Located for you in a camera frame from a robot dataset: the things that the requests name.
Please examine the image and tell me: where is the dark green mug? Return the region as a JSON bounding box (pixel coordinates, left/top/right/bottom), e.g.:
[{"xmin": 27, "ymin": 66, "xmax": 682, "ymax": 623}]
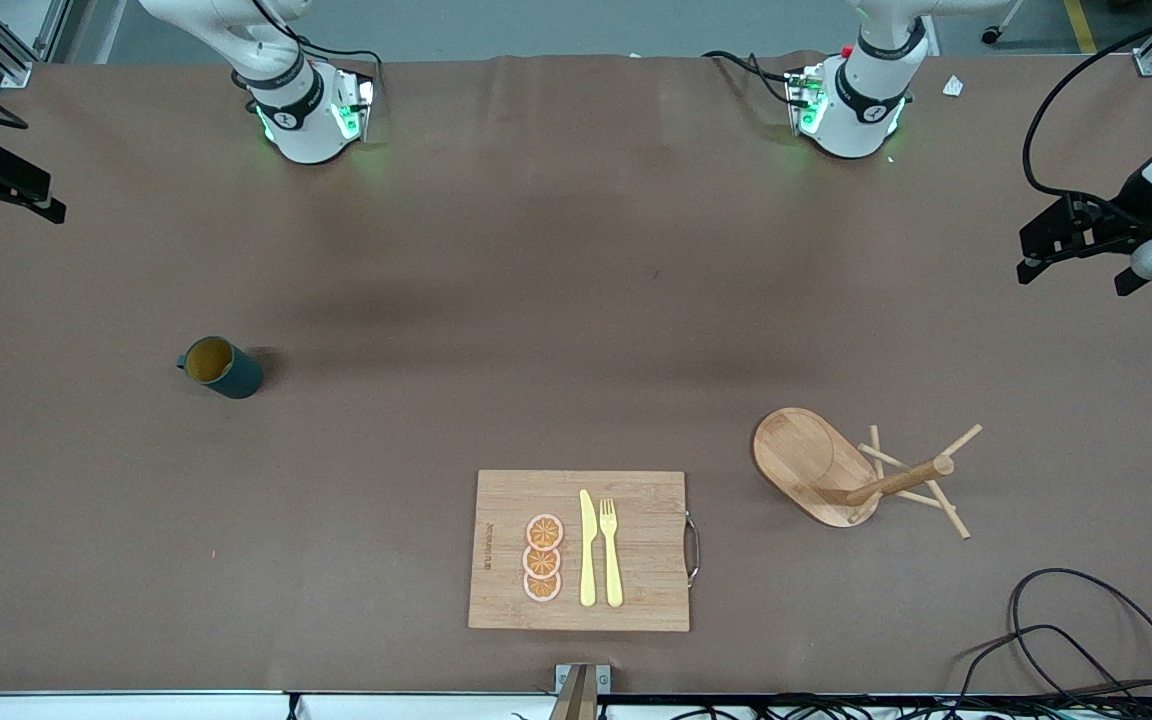
[{"xmin": 176, "ymin": 336, "xmax": 265, "ymax": 400}]

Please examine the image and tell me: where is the black caster wheel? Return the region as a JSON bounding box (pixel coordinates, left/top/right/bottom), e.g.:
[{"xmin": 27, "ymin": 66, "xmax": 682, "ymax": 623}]
[{"xmin": 981, "ymin": 0, "xmax": 1027, "ymax": 46}]

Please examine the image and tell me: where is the wooden mug tree stand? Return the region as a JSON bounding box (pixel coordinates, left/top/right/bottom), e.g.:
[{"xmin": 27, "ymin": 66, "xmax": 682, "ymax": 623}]
[{"xmin": 753, "ymin": 407, "xmax": 984, "ymax": 541}]

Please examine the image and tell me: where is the bamboo cutting board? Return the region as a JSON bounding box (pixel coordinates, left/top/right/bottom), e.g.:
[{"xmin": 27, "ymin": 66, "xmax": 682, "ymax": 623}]
[{"xmin": 467, "ymin": 469, "xmax": 703, "ymax": 633}]

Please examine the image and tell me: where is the yellow plastic fork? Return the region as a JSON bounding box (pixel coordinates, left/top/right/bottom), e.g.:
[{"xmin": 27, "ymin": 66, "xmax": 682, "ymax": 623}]
[{"xmin": 599, "ymin": 498, "xmax": 625, "ymax": 609}]

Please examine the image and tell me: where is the yellow plastic knife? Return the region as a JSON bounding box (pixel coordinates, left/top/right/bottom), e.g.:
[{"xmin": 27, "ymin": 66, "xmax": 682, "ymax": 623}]
[{"xmin": 579, "ymin": 489, "xmax": 598, "ymax": 608}]

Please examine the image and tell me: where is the black looped floor cable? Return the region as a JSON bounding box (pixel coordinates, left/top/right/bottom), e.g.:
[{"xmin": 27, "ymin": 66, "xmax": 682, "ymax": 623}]
[
  {"xmin": 956, "ymin": 625, "xmax": 1137, "ymax": 701},
  {"xmin": 1009, "ymin": 568, "xmax": 1152, "ymax": 701}
]

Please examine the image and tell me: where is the black base cable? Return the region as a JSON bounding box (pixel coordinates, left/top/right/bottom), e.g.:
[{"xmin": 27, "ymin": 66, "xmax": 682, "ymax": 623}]
[
  {"xmin": 701, "ymin": 50, "xmax": 802, "ymax": 106},
  {"xmin": 291, "ymin": 38, "xmax": 384, "ymax": 96}
]

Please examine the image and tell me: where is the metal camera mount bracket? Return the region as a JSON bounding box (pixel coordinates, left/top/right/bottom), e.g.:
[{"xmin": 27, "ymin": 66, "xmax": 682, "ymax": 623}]
[{"xmin": 554, "ymin": 663, "xmax": 612, "ymax": 720}]

